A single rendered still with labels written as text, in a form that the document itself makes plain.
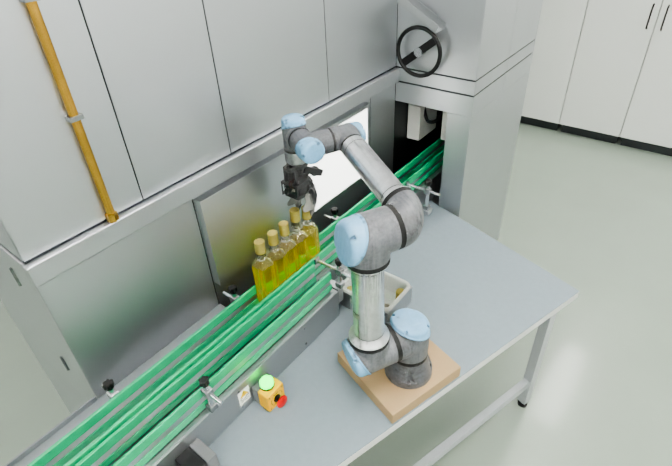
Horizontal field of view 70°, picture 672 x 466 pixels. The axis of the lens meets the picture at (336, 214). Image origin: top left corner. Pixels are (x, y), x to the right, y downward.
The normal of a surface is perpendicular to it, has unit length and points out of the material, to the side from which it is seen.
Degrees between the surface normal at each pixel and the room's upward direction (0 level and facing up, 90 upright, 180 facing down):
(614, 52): 90
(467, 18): 90
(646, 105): 90
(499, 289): 0
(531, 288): 0
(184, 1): 90
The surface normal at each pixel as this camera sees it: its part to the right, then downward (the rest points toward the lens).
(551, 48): -0.61, 0.47
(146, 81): 0.79, 0.32
